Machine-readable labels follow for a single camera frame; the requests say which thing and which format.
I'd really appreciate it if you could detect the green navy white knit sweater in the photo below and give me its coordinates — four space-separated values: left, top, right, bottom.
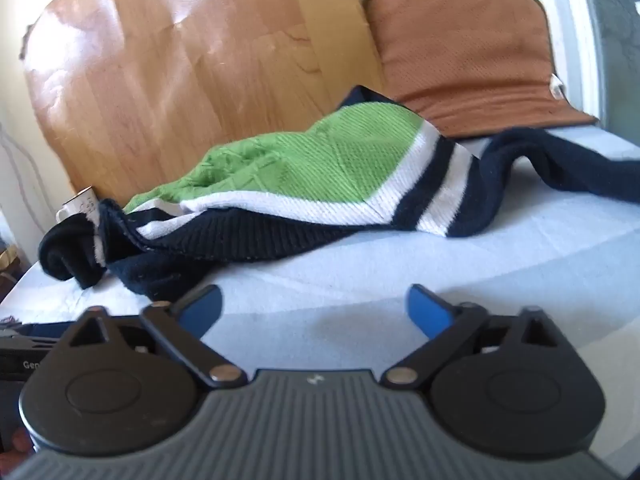
39 87 639 300

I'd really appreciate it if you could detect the person's left hand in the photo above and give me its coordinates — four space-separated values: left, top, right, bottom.
11 428 34 455

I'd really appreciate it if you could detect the blue white striped bedsheet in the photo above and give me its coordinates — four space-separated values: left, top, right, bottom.
0 123 640 480

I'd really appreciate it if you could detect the white enamel mug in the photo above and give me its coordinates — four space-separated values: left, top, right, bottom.
55 186 99 224

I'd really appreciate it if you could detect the brown mesh cushion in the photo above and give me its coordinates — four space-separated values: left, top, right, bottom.
364 0 597 138

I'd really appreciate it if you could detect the wood-pattern headboard panel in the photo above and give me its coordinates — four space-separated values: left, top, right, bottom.
23 0 382 203

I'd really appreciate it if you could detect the frosted glass door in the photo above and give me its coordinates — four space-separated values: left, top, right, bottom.
586 0 639 144

